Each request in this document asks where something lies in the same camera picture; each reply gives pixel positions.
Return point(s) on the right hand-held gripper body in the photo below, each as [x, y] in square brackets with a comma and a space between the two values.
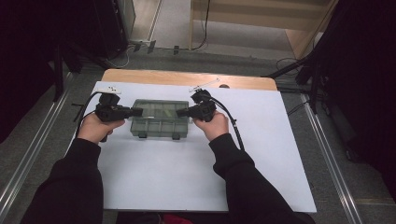
[204, 109]

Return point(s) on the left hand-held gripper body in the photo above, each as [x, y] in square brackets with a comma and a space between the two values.
[109, 110]

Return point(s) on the grey translucent compartment box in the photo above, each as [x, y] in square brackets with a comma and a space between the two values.
[158, 126]

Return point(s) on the person's right hand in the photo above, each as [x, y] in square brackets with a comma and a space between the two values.
[216, 126]

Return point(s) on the person's left hand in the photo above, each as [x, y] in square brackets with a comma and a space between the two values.
[93, 129]

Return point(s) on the small black plug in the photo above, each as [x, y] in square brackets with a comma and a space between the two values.
[176, 49]

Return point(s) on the white power strip with plugs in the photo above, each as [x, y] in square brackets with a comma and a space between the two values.
[141, 43]

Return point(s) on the white table sheet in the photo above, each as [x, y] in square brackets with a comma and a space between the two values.
[264, 140]

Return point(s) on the black stand leg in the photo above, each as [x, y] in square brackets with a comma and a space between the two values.
[286, 70]

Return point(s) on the grey metal cabinet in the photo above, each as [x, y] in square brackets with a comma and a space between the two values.
[127, 15]

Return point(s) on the black curtain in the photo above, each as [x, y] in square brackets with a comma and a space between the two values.
[367, 77]
[28, 46]

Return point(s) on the red cloth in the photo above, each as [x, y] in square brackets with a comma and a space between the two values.
[177, 219]

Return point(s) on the black stand post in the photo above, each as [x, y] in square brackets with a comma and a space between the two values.
[58, 74]

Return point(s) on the metal floor rail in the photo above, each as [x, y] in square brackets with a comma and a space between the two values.
[34, 149]
[330, 161]

